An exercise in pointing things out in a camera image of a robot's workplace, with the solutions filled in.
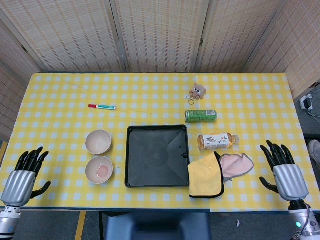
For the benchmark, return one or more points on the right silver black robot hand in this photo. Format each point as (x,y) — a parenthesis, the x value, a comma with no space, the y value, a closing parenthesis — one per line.
(290,178)

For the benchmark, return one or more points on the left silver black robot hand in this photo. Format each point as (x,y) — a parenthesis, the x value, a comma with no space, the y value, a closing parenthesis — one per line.
(18,182)

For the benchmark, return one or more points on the beige bowl with pink stain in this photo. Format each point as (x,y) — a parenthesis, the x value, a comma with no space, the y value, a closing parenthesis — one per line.
(99,170)

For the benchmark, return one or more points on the plain beige bowl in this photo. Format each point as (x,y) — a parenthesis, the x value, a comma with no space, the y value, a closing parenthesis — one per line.
(98,142)

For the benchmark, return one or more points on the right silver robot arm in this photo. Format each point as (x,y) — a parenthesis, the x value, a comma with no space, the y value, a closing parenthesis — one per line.
(298,217)

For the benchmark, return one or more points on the black square plastic tray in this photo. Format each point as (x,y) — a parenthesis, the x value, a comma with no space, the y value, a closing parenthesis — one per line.
(155,157)

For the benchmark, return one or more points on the grey white shoe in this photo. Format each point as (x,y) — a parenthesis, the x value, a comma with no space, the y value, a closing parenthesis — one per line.
(315,152)

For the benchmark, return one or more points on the pink cloth with grey edge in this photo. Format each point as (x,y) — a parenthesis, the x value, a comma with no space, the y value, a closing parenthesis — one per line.
(236,165)

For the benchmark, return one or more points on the white paper scrap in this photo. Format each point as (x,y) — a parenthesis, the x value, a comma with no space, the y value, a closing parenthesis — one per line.
(238,223)

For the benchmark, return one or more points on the white power adapter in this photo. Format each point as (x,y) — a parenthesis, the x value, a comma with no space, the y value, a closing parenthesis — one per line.
(307,102)

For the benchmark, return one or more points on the tea bottle with white label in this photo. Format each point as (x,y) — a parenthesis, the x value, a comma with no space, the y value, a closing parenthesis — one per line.
(215,141)

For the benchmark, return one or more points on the yellow cloth with black edge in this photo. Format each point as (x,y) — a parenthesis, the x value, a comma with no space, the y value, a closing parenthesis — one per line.
(205,177)

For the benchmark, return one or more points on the green drink can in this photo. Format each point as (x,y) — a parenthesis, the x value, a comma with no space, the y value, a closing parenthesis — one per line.
(200,116)

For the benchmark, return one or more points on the white marker with red cap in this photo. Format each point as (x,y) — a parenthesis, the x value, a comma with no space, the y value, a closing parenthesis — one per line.
(105,107)

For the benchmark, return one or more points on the dark blue robot torso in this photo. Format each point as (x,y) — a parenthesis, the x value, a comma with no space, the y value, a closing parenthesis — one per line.
(157,226)

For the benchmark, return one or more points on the yellow white checkered tablecloth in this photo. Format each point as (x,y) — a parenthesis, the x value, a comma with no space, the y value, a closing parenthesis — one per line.
(155,95)

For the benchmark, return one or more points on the beige woven folding screen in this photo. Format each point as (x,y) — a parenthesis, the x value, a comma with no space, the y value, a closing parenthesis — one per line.
(160,35)

